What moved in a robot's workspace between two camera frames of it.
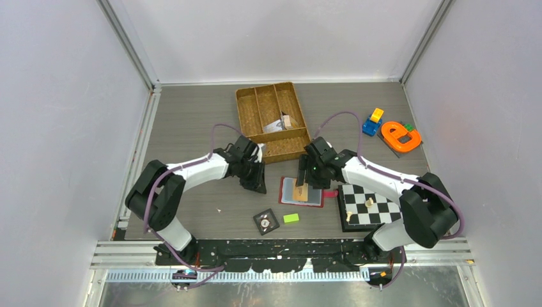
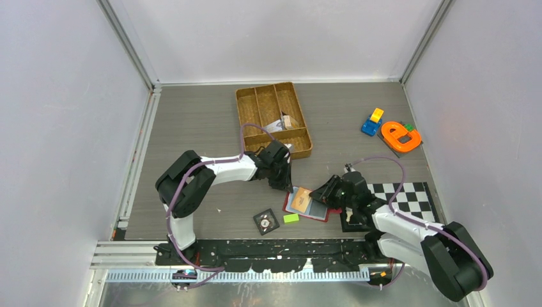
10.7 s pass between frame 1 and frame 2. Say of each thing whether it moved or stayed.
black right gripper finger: moved
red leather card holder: moved
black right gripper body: moved
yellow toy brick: stayed
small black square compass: stayed
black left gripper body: moved
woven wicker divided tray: stayed
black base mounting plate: stayed
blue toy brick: stayed
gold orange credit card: moved
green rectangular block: stayed
